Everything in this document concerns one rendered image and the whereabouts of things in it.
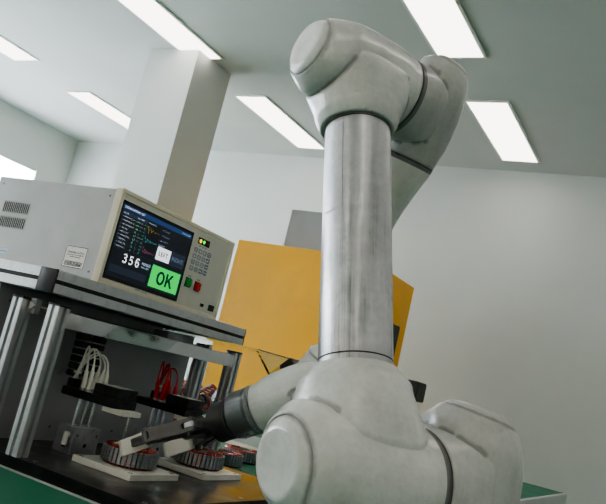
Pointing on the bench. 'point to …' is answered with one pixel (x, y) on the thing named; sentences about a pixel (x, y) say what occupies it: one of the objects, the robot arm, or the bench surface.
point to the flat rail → (145, 339)
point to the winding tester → (96, 237)
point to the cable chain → (83, 350)
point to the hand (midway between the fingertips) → (147, 448)
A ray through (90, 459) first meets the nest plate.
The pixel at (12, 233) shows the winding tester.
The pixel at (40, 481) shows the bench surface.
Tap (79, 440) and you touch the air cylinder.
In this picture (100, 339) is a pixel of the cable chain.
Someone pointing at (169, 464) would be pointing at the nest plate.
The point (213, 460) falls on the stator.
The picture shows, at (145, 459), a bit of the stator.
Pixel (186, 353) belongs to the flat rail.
